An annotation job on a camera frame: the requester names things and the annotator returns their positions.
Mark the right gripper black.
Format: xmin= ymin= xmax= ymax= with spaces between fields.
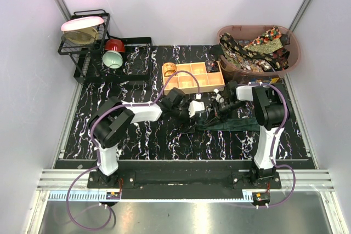
xmin=204 ymin=99 xmax=245 ymax=128

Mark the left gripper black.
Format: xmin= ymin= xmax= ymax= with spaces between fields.
xmin=171 ymin=99 xmax=198 ymax=133

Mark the dark green fern tie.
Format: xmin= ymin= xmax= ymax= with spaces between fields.
xmin=194 ymin=118 xmax=260 ymax=132

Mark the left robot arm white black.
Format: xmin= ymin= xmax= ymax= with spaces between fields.
xmin=88 ymin=88 xmax=194 ymax=188

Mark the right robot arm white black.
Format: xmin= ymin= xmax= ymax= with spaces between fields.
xmin=212 ymin=81 xmax=293 ymax=188

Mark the pile of patterned ties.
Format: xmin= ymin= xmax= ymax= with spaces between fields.
xmin=219 ymin=26 xmax=290 ymax=73

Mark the black marble pattern mat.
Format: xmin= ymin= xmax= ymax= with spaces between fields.
xmin=63 ymin=45 xmax=315 ymax=169

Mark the wooden compartment box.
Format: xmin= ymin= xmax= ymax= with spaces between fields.
xmin=162 ymin=62 xmax=225 ymax=95

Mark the rolled orange tie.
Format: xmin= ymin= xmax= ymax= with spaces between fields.
xmin=163 ymin=62 xmax=177 ymax=77

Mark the rolled dark patterned tie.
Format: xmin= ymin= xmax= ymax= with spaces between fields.
xmin=206 ymin=60 xmax=220 ymax=73

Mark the blue yellow small box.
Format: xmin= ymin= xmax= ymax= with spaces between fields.
xmin=251 ymin=77 xmax=280 ymax=84

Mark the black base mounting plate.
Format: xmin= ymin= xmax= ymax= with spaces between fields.
xmin=87 ymin=160 xmax=281 ymax=190

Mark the brown plastic basket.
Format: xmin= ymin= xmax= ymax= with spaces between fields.
xmin=217 ymin=25 xmax=301 ymax=83

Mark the light green bowl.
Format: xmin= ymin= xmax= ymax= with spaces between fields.
xmin=102 ymin=50 xmax=123 ymax=69

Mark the red bowl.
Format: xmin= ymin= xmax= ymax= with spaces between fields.
xmin=105 ymin=38 xmax=126 ymax=53

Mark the beige plate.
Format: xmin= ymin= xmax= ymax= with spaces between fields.
xmin=61 ymin=27 xmax=98 ymax=45

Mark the pink plate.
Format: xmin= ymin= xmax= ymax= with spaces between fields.
xmin=61 ymin=16 xmax=104 ymax=32

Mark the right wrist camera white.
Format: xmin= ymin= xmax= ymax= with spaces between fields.
xmin=213 ymin=89 xmax=225 ymax=104

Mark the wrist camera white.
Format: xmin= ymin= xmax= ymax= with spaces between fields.
xmin=213 ymin=89 xmax=225 ymax=104
xmin=189 ymin=100 xmax=205 ymax=118

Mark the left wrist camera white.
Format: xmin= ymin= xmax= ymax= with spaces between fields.
xmin=189 ymin=100 xmax=205 ymax=118

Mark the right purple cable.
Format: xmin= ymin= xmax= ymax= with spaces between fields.
xmin=237 ymin=82 xmax=296 ymax=208

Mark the purple cable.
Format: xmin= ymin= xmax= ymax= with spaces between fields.
xmin=66 ymin=70 xmax=202 ymax=231
xmin=237 ymin=82 xmax=296 ymax=208

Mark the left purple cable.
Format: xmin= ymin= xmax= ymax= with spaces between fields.
xmin=66 ymin=70 xmax=202 ymax=231

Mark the black wire dish rack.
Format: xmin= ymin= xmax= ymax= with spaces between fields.
xmin=58 ymin=9 xmax=154 ymax=85

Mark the aluminium rail frame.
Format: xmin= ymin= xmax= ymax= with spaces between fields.
xmin=37 ymin=169 xmax=334 ymax=203

